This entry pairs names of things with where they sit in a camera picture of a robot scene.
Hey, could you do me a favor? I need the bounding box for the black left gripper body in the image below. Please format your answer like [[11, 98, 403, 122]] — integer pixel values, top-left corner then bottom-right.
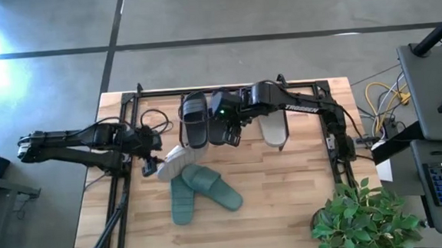
[[123, 124, 165, 161]]

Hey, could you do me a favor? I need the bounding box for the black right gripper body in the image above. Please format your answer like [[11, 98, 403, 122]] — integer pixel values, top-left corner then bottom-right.
[[207, 88, 246, 135]]

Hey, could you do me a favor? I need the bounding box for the black rubber slide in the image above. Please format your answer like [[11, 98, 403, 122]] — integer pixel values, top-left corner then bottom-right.
[[204, 91, 232, 147], [179, 89, 212, 151]]

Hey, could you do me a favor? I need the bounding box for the beige rubber slide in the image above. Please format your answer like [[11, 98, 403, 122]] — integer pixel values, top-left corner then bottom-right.
[[257, 109, 289, 149], [154, 142, 212, 184]]

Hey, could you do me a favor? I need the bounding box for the green rubber slide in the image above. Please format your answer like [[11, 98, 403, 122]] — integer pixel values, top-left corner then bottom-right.
[[168, 173, 198, 227], [180, 160, 245, 216]]

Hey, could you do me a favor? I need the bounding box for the white box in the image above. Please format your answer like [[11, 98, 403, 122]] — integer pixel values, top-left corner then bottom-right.
[[374, 158, 394, 184]]

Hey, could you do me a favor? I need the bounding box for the green leafy plant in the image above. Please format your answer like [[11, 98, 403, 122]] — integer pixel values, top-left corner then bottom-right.
[[307, 173, 424, 248]]

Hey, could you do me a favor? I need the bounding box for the black beam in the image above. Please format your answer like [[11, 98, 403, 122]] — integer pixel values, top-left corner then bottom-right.
[[369, 121, 426, 166]]

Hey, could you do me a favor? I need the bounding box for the grey desk top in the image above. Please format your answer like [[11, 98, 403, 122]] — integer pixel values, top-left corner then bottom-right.
[[395, 41, 442, 144]]

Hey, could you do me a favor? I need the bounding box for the black pole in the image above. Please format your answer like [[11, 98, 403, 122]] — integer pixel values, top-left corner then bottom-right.
[[408, 7, 442, 58]]

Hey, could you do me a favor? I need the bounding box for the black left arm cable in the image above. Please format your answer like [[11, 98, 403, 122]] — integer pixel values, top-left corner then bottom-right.
[[138, 107, 175, 137]]

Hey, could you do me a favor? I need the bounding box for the black aluminium table frame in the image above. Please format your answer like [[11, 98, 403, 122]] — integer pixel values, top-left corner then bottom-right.
[[60, 68, 364, 248]]

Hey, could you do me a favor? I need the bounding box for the yellow cable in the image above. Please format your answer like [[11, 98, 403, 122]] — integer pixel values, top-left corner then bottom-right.
[[363, 78, 414, 134]]

